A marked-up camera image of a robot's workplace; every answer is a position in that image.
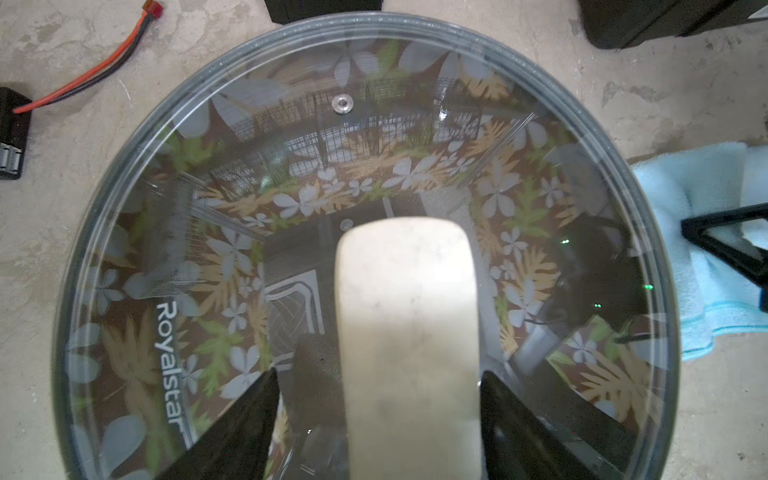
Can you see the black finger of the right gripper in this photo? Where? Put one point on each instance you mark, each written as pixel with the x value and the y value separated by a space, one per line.
pixel 752 267

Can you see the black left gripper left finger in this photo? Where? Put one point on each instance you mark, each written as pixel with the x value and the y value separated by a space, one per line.
pixel 236 446

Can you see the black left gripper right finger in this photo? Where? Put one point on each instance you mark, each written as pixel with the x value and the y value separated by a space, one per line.
pixel 516 444

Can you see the light blue cloth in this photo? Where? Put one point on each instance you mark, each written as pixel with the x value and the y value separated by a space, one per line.
pixel 711 207

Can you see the glass pot lid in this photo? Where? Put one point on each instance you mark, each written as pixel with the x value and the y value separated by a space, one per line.
pixel 381 208

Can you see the black tool case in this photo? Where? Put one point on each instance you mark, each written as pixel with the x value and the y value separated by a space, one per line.
pixel 620 24

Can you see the black parallel charging board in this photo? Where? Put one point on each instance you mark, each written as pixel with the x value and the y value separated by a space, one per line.
pixel 14 131

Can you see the small black box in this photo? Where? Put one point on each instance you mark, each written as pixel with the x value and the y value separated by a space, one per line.
pixel 288 11

